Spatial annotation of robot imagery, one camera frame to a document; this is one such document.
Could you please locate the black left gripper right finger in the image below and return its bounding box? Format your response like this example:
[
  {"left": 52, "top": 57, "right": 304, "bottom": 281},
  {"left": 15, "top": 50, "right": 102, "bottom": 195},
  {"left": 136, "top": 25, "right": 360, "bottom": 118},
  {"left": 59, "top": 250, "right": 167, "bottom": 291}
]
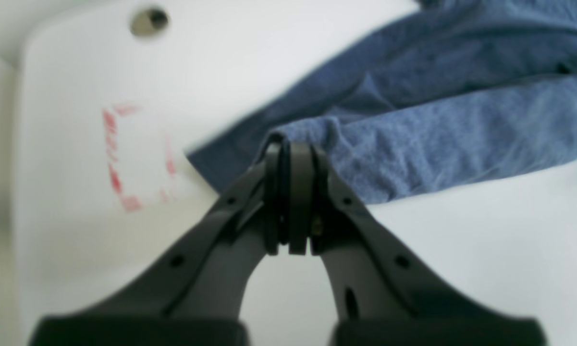
[{"left": 288, "top": 144, "right": 547, "bottom": 346}]

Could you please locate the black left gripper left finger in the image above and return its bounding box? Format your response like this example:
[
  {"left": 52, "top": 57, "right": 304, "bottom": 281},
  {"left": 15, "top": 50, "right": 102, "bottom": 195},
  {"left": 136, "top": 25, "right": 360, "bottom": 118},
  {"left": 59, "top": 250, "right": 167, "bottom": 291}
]
[{"left": 31, "top": 144, "right": 286, "bottom": 346}]

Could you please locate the dark blue t-shirt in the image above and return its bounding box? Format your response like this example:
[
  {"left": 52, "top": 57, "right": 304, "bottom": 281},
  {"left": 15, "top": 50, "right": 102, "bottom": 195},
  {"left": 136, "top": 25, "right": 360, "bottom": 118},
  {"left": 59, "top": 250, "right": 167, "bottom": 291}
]
[{"left": 186, "top": 0, "right": 577, "bottom": 204}]

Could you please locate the red tape rectangle marking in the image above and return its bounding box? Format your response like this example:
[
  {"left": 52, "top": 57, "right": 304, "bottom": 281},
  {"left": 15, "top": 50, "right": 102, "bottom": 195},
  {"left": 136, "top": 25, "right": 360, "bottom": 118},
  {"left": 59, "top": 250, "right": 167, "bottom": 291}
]
[{"left": 101, "top": 103, "right": 178, "bottom": 212}]

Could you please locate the right table grommet hole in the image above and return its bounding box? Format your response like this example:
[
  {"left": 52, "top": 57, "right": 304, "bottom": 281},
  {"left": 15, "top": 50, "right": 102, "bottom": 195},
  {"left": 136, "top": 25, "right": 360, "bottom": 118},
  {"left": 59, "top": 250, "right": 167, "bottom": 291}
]
[{"left": 129, "top": 6, "right": 171, "bottom": 37}]

